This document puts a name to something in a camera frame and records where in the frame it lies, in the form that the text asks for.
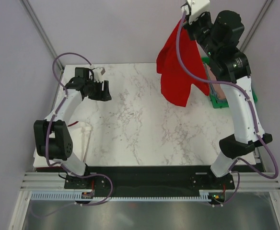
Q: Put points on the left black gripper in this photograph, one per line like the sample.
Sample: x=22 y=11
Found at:
x=102 y=96

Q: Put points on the left aluminium corner post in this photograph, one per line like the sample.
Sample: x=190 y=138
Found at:
x=38 y=26

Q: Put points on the folded white t shirt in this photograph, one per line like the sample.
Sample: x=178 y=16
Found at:
x=80 y=134

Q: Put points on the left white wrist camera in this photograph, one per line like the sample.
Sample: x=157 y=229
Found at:
x=98 y=73

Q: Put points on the folded dark red shirt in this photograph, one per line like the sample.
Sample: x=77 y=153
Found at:
x=55 y=169

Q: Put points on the green plastic bin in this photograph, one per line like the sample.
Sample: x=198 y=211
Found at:
x=217 y=96

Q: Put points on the aluminium corner post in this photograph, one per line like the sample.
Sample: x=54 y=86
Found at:
x=253 y=14
x=38 y=26

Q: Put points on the right aluminium corner post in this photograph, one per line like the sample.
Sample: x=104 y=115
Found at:
x=253 y=14

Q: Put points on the red t shirt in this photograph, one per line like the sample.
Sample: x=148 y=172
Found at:
x=175 y=82

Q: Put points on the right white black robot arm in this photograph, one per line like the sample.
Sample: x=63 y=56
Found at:
x=231 y=68

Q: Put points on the pink t shirt in bin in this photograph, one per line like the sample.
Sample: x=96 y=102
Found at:
x=216 y=88

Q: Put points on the white slotted cable duct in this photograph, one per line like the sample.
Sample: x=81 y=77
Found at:
x=81 y=196

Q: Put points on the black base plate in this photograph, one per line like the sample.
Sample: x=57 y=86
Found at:
x=153 y=181

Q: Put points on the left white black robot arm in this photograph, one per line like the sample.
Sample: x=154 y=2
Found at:
x=52 y=138

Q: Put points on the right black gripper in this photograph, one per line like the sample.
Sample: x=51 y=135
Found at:
x=191 y=27

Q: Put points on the aluminium front frame rail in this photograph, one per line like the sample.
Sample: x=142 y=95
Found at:
x=249 y=182

